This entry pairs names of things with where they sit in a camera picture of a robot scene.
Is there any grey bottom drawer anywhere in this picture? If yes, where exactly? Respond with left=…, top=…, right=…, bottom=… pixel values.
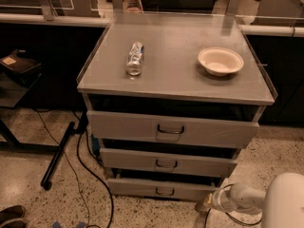
left=107, top=169, right=222, bottom=201

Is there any grey drawer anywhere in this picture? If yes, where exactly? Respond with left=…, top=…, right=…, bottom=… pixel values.
left=87, top=110, right=258, bottom=148
left=100, top=148, right=237, bottom=178
left=107, top=169, right=222, bottom=201

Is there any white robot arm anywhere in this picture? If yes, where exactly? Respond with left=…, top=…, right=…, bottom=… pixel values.
left=196, top=173, right=304, bottom=228

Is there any grey middle drawer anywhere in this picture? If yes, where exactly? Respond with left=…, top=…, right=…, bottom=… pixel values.
left=100, top=148, right=237, bottom=178

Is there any grey drawer cabinet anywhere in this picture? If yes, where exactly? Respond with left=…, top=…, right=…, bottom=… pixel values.
left=76, top=12, right=278, bottom=202

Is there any grey top drawer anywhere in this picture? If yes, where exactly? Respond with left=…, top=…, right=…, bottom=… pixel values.
left=87, top=110, right=258, bottom=148

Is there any white paper bowl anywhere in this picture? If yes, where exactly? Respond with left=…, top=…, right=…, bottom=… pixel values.
left=198, top=47, right=244, bottom=77

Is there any crushed plastic water bottle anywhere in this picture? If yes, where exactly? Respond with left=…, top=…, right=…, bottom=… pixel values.
left=125, top=42, right=144, bottom=76

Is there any black stand leg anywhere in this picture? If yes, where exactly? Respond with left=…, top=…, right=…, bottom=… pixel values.
left=40, top=122, right=75, bottom=191

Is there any dark shoe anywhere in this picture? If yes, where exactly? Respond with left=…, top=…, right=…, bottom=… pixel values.
left=0, top=218, right=28, bottom=228
left=0, top=205, right=26, bottom=224

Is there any background jar with lid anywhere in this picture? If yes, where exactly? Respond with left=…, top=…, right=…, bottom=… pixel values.
left=123, top=0, right=143, bottom=13

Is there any dark side table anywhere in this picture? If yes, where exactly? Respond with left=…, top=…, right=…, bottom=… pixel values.
left=0, top=73, right=59, bottom=154

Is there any black box with label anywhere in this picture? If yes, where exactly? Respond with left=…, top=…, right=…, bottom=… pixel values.
left=0, top=49, right=43, bottom=87

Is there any black cable loop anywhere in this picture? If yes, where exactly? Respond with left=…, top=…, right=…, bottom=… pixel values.
left=203, top=183, right=264, bottom=228

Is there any black floor cable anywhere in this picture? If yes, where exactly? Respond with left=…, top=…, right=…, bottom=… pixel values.
left=75, top=130, right=115, bottom=228

